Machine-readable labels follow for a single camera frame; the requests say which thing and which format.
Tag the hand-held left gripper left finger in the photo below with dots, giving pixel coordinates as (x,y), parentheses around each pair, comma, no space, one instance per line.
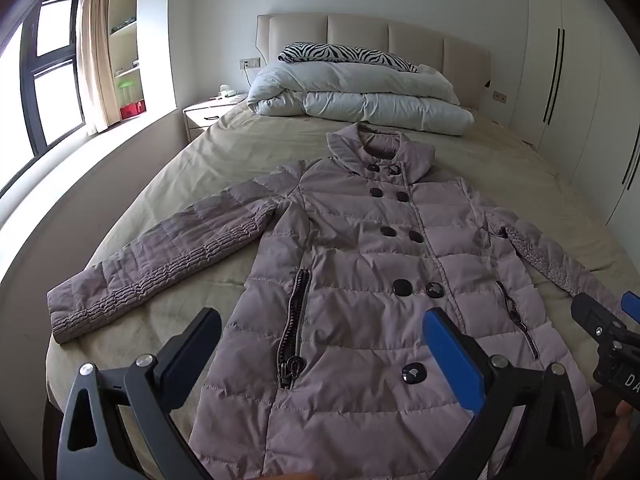
(196,344)

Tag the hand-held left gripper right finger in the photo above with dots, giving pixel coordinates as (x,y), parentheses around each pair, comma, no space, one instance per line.
(450,355)

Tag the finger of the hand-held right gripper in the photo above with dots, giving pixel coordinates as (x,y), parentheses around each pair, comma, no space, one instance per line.
(632,306)
(592,312)

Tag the mauve quilted jacket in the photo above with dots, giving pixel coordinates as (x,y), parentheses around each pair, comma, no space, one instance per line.
(360,280)

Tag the beige bed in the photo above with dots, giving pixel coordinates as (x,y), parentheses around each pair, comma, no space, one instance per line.
(200,160)

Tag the white wardrobe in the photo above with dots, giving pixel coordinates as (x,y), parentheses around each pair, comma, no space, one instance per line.
(585,85)

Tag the white nightstand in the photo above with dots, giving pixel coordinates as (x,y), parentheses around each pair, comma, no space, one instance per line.
(207,112)

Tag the red box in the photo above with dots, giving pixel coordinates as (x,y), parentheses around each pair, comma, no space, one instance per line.
(132,110)

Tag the white object on nightstand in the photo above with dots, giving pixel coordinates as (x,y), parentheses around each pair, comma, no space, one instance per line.
(228,91)

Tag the green lamp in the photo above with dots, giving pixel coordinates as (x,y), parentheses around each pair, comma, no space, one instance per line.
(125,87)

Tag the white folded duvet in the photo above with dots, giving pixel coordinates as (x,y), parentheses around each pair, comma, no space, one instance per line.
(365,97)

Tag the black framed window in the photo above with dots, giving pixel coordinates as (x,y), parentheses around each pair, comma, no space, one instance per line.
(50,85)

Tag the beige curtain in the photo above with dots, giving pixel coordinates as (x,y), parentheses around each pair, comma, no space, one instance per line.
(97,60)

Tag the zebra print pillow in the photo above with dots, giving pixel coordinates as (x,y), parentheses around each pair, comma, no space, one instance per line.
(340,53)

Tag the beige padded headboard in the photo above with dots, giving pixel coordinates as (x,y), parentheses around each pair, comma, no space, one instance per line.
(360,30)

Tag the wall socket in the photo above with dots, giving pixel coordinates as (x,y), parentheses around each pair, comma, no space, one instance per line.
(250,63)
(499,95)

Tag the white wall shelf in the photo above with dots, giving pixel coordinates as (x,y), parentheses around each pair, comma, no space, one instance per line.
(125,10)

